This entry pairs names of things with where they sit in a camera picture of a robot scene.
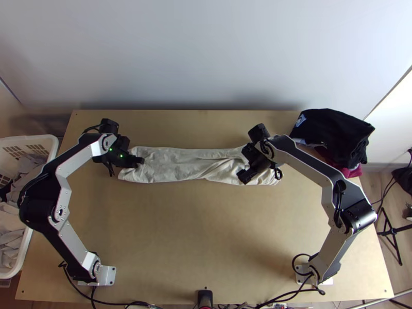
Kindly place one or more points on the white t-shirt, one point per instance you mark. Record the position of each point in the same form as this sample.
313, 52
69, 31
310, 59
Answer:
190, 167

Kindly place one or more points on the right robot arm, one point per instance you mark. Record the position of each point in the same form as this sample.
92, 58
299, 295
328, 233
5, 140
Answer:
302, 157

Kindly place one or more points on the white laundry basket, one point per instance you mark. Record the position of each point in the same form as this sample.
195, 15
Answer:
35, 143

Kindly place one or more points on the heap of clothes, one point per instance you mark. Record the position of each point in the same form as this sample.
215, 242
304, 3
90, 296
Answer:
8, 231

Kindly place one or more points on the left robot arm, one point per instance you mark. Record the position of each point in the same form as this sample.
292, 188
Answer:
69, 167

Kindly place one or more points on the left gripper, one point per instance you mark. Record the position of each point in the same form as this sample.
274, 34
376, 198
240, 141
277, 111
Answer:
132, 161

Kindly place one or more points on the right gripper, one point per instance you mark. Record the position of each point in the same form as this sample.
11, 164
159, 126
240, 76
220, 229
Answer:
256, 165

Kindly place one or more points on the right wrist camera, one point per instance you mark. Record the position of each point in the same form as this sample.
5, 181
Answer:
249, 150

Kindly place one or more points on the black tripod stand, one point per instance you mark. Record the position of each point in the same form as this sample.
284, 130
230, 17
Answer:
390, 230

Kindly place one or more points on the pile of folded clothes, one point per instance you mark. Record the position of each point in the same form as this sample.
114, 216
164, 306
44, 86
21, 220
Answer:
334, 135

